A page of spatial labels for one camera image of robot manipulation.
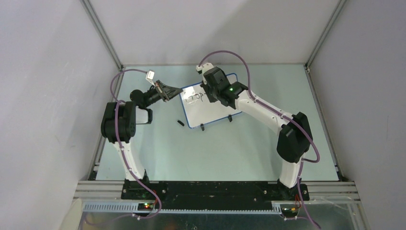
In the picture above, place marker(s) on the left controller board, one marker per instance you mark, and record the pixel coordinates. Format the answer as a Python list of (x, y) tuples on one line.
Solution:
[(145, 207)]

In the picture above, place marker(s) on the controller board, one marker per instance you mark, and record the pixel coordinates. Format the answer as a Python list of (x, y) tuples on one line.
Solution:
[(145, 207), (290, 211)]

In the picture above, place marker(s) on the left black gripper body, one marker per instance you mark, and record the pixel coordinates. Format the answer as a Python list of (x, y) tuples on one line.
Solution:
[(157, 94)]

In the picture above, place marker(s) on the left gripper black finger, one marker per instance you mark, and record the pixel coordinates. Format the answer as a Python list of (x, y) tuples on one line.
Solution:
[(170, 95), (168, 90)]

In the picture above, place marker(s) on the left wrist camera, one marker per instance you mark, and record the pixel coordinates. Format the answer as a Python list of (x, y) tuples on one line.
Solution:
[(150, 77)]

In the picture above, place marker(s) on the right controller board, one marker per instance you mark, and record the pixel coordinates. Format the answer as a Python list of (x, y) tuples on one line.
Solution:
[(290, 211)]

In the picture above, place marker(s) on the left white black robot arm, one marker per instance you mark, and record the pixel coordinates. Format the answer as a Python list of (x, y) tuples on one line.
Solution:
[(120, 120)]

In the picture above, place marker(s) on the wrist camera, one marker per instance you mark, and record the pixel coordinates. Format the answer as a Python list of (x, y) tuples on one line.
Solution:
[(150, 77), (201, 69)]

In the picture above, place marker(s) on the aluminium frame rail front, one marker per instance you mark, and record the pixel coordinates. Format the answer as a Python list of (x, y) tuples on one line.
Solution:
[(340, 192)]

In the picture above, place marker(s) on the blue framed whiteboard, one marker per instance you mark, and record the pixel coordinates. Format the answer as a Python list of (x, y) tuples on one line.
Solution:
[(198, 110)]

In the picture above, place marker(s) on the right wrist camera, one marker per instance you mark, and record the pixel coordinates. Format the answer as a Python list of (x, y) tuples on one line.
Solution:
[(201, 69)]

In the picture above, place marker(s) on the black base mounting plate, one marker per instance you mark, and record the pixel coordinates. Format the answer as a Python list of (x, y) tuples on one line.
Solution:
[(249, 195)]

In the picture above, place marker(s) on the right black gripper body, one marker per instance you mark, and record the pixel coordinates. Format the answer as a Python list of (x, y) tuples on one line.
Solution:
[(211, 93)]

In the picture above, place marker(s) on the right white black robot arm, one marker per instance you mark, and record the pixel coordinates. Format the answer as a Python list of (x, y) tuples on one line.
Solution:
[(293, 130)]

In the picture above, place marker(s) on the grey cable duct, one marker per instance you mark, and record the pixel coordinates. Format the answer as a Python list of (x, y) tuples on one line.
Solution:
[(131, 207)]

